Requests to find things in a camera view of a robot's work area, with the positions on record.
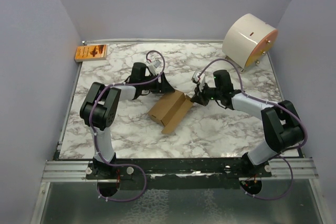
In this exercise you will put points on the large white cylindrical roll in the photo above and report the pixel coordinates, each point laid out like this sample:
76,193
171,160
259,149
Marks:
248,39

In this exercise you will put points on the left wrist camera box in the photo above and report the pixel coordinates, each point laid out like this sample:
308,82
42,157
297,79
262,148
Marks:
153,65

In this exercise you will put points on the brown cardboard box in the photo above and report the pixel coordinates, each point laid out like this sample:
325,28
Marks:
170,110

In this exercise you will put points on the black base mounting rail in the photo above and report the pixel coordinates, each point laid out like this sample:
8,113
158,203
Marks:
173,173

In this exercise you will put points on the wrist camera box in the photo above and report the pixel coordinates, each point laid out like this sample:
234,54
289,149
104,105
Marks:
199,79
153,65

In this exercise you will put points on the orange paperback book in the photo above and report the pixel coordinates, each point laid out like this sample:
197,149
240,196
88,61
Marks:
91,53

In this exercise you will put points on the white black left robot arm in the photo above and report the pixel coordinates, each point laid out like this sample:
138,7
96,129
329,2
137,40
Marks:
100,108

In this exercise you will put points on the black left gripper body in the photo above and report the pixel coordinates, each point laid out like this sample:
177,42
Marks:
154,86

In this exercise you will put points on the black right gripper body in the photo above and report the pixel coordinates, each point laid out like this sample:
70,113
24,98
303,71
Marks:
213,93

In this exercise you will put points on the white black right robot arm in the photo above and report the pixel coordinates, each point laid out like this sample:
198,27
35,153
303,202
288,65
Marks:
280,122

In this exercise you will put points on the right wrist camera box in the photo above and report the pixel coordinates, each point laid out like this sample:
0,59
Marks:
199,79

